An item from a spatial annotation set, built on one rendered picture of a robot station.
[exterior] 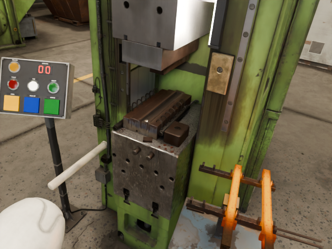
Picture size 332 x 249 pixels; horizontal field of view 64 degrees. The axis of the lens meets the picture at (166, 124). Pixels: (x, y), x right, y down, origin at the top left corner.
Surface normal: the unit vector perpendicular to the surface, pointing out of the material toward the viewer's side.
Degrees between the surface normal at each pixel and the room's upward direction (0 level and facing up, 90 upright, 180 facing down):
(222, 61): 90
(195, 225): 0
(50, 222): 49
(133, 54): 90
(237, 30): 90
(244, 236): 0
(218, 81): 90
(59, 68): 60
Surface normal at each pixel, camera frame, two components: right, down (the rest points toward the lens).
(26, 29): 0.74, 0.40
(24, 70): 0.00, 0.04
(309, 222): 0.07, -0.84
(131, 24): -0.46, 0.44
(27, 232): 0.53, -0.73
